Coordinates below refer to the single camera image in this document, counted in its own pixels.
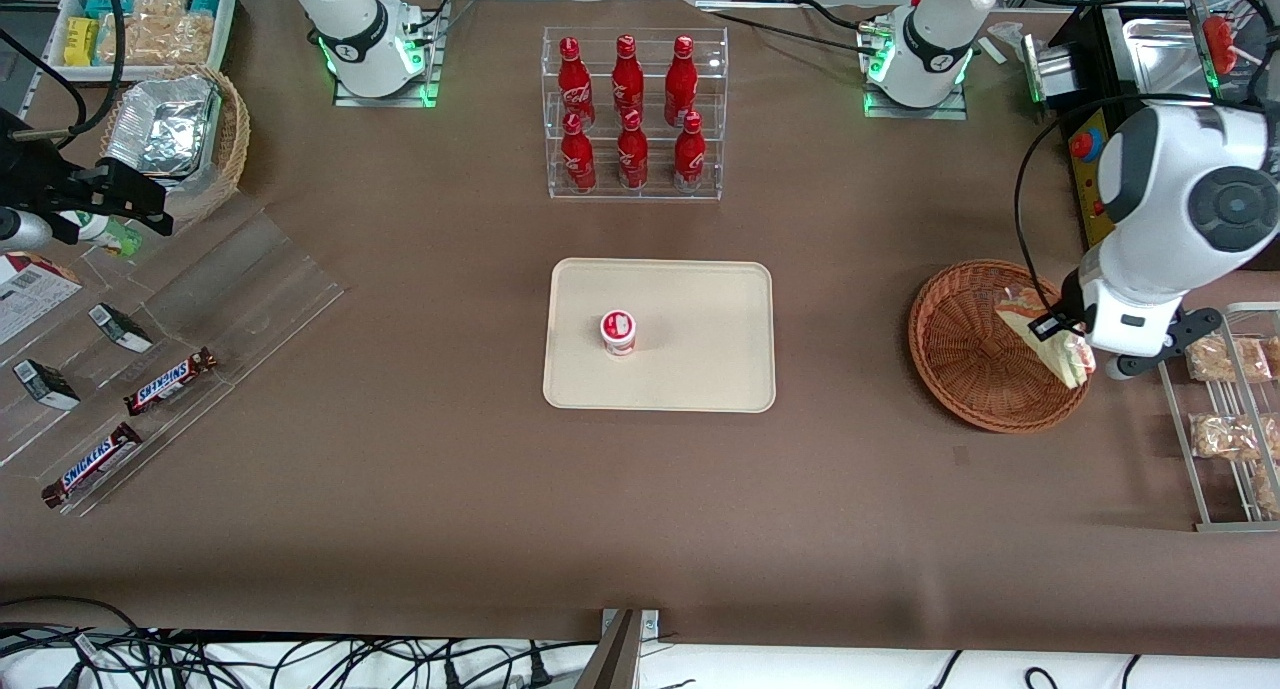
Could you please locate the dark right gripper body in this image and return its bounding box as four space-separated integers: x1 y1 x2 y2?
0 109 79 218

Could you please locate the triangle sandwich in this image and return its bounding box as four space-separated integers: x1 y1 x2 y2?
994 285 1099 391

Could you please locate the silver foil tray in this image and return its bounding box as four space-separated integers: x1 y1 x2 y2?
104 74 223 182

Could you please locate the round brown wicker basket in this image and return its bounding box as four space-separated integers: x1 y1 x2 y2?
908 259 1094 435

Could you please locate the tan wicker basket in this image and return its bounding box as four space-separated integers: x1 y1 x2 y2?
98 63 252 227

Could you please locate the beige plastic tray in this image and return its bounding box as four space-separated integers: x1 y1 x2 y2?
542 258 777 414

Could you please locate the green white drink cup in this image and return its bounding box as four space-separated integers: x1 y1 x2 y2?
58 211 144 258

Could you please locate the small black white box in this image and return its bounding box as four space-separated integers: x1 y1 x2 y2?
11 358 82 412
87 303 154 354

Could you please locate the clear acrylic stepped display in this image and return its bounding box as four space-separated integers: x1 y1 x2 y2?
0 189 347 519

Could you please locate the white carton with barcode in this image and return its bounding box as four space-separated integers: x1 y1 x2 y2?
0 251 84 347

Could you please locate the yellow panel with red button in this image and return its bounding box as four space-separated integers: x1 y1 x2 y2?
1066 109 1114 249

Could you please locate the yellow snack packet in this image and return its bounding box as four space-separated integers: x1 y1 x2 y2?
62 16 100 68

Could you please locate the brown Snickers bar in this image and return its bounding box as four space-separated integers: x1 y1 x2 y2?
123 347 219 417
40 422 144 510

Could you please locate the white plastic bin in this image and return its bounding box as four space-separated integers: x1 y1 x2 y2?
44 0 239 72

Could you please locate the steel food pan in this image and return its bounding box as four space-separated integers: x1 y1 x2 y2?
1121 16 1206 102

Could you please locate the silver metal box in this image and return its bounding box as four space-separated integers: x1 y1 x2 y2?
1019 33 1079 106

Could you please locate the black food warmer case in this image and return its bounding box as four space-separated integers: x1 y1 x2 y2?
1040 0 1280 252

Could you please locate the red skewered snack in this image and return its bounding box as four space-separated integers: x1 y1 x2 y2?
1198 13 1264 77

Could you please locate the clear plastic wrapper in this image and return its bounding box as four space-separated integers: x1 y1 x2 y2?
979 21 1032 67

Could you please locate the red cola bottle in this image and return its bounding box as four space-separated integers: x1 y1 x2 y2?
615 109 650 192
559 111 599 195
664 35 700 128
672 110 708 194
611 34 647 120
556 36 597 130

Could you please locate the clear acrylic bottle rack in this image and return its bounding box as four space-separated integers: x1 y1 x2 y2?
541 26 730 203

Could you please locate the white cup with red lid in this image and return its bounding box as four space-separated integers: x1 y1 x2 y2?
600 310 639 358

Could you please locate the brown table cover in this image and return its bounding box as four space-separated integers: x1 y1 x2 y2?
0 0 1280 660

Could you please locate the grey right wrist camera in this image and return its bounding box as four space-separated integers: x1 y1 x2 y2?
0 207 81 253

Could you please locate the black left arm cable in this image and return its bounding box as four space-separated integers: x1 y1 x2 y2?
1013 93 1156 318

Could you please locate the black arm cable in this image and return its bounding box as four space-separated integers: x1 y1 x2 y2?
1013 93 1156 318
0 0 127 152

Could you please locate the grey wire rack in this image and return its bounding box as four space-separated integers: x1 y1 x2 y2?
1158 302 1280 534

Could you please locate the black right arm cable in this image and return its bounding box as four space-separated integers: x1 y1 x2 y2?
0 0 127 152

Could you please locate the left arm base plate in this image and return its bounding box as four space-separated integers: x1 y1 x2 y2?
862 13 970 122

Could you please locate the black cable on table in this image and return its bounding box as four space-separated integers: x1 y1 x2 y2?
698 0 893 58

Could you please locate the black cable tangle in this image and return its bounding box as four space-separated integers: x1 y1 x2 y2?
0 594 601 689

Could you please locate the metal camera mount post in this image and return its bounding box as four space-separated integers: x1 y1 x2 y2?
574 608 662 689

